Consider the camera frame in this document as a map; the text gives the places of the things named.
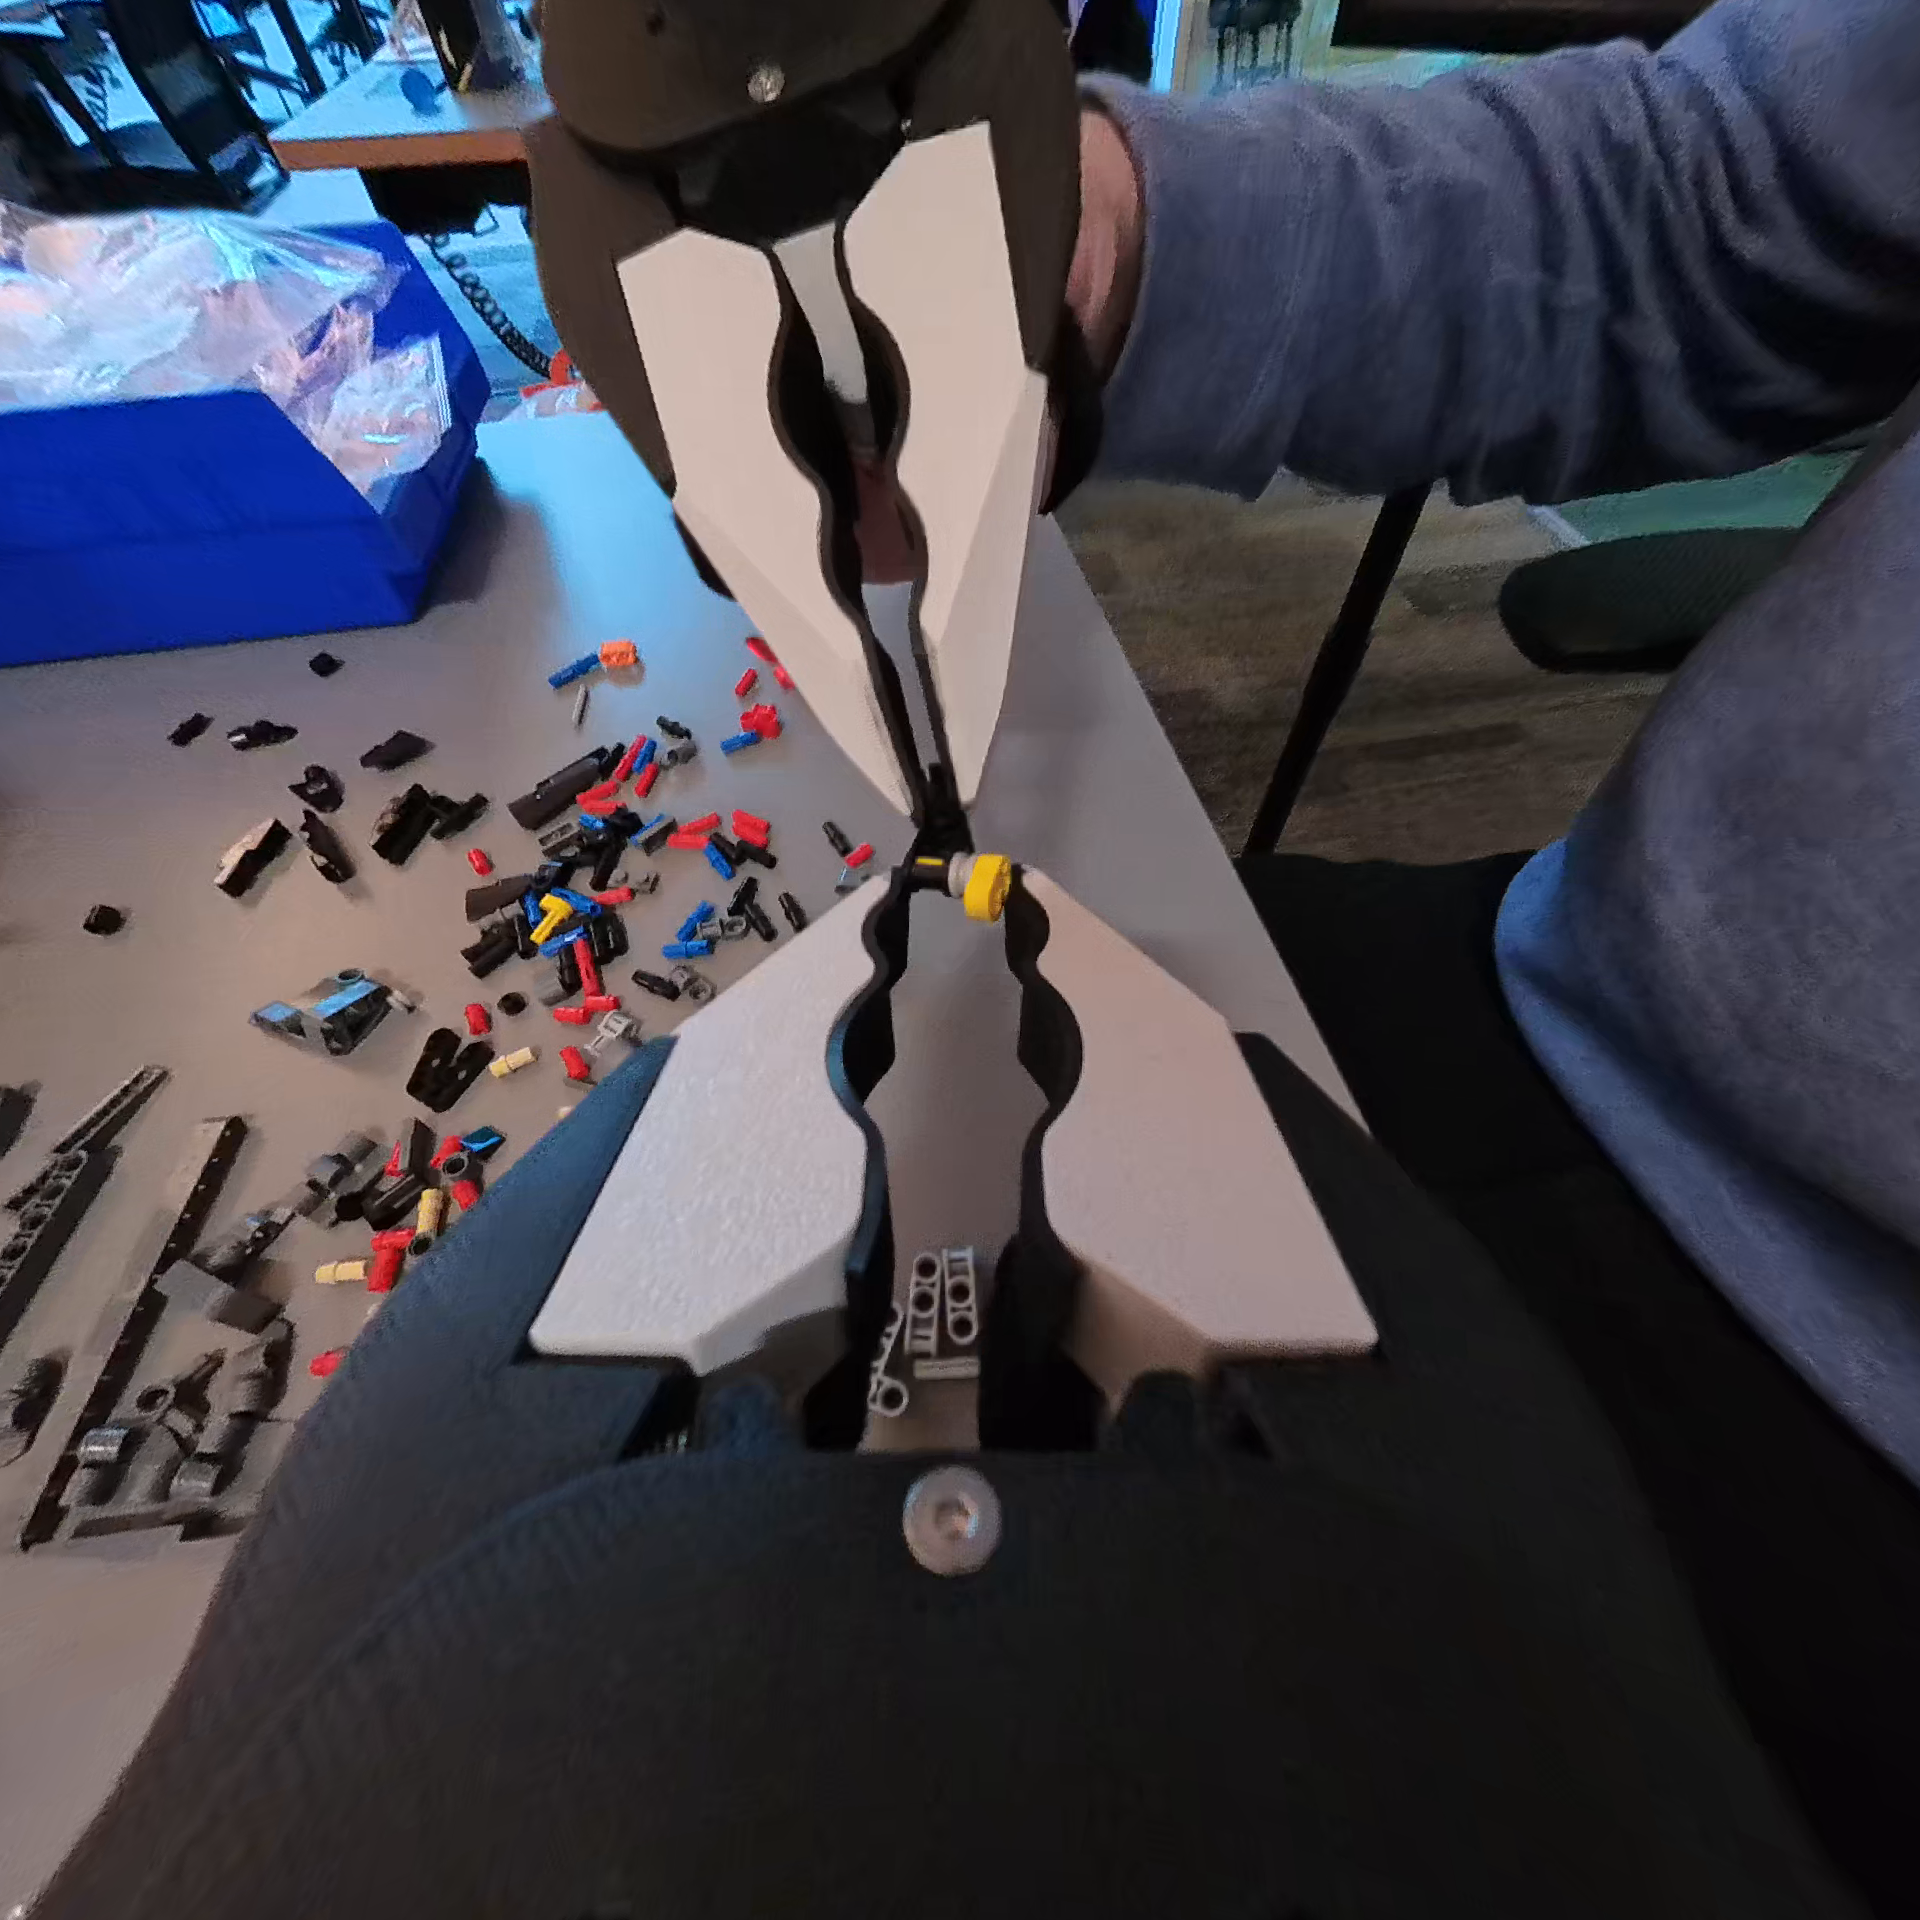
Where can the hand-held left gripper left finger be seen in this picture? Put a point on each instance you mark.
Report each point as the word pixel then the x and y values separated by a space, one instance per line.
pixel 721 1186

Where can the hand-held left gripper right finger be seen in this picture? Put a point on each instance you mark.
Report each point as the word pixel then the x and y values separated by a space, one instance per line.
pixel 1201 1186

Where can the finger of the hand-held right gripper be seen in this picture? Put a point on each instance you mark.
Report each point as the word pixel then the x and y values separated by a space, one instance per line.
pixel 975 347
pixel 721 435

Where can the small black yellow lego assembly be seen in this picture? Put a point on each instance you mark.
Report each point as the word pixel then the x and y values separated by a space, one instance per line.
pixel 983 886

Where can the person's right forearm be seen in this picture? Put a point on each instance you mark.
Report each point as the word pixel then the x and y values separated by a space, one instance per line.
pixel 1498 255

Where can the light grey lego beam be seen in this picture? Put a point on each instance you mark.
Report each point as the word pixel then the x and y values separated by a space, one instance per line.
pixel 966 1294
pixel 925 1286

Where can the light grey lego axle bar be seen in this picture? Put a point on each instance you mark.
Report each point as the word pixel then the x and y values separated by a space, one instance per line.
pixel 945 1367

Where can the pile of small lego pieces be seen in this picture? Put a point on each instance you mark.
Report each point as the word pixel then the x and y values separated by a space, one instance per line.
pixel 559 787

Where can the blue black lego connector piece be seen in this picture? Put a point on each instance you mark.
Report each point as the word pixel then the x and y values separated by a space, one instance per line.
pixel 323 1019

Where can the long dark thin lego bar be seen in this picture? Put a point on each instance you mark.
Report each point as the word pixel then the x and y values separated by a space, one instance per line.
pixel 205 1190

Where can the dark grey lego connectors cluster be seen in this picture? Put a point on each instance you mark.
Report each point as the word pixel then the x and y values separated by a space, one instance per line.
pixel 211 1294

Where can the long dark lego beam with holes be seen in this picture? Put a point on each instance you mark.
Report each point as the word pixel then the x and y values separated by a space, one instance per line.
pixel 73 1186

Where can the person's right hand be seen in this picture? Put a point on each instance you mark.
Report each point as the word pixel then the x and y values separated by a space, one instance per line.
pixel 1109 242

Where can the black standing device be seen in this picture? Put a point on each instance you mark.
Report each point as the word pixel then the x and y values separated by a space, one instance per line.
pixel 472 39

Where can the wooden background desk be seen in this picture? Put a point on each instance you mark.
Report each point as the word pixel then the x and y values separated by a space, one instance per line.
pixel 390 136

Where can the person's dark trouser legs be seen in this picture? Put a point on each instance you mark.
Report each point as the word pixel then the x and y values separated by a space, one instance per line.
pixel 1575 1202

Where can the black table leg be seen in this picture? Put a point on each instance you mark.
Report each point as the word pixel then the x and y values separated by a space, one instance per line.
pixel 1334 661

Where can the black office chair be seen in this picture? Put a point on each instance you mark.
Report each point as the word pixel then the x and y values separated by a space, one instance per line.
pixel 45 75
pixel 193 106

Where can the blue plastic bin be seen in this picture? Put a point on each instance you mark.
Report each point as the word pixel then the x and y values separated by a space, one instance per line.
pixel 178 525

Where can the clear plastic bags bundle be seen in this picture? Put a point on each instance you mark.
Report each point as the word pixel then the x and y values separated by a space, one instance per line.
pixel 149 301

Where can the person's dark shoe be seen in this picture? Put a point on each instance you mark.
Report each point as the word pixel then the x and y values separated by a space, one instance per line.
pixel 1634 602

